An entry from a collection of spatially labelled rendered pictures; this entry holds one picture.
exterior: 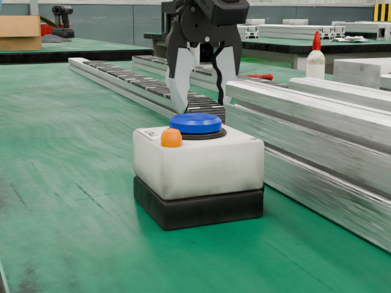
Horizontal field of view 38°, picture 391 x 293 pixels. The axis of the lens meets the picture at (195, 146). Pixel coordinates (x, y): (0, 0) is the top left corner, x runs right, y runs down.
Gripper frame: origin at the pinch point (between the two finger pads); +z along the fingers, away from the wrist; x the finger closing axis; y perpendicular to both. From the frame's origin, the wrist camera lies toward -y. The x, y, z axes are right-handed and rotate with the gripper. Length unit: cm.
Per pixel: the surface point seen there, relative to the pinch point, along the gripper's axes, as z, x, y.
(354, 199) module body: 0.3, 5.0, -38.9
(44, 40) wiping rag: 2, -12, 268
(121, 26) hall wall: 10, -268, 1092
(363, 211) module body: 0.8, 5.0, -40.0
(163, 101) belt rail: 0.6, 1.9, 11.2
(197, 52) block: -2, -29, 75
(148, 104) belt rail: 2.3, 1.9, 19.1
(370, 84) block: -4.3, -14.0, -16.0
